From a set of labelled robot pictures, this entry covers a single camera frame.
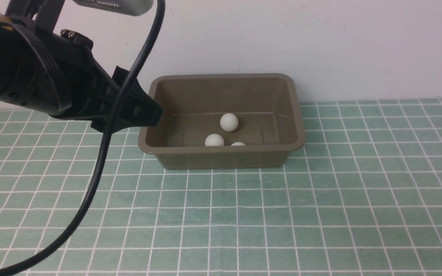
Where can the olive green plastic bin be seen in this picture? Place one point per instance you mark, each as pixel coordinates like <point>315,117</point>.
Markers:
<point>266,104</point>

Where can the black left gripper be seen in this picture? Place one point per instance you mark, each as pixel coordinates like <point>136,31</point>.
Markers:
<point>78,88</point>

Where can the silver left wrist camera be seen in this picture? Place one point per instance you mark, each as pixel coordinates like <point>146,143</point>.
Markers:
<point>28,8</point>

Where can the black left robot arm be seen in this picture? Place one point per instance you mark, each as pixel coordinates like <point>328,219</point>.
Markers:
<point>19,66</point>

